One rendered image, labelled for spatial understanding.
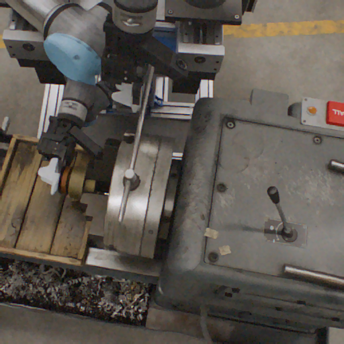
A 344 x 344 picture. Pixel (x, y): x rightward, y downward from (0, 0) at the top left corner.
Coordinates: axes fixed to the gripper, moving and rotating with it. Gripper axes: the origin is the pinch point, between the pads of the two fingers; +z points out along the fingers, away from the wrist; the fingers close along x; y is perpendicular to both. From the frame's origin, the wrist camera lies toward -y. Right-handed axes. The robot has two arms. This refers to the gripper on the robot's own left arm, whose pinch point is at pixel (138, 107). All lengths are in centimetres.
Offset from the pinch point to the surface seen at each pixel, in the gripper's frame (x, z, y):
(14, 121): -88, 116, 77
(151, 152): 1.4, 12.3, -4.0
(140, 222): 15.9, 19.7, -4.7
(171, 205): 9.6, 20.2, -11.0
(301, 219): 12.1, 12.1, -38.9
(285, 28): -180, 90, -64
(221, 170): 4.5, 10.3, -20.3
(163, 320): 13, 87, -17
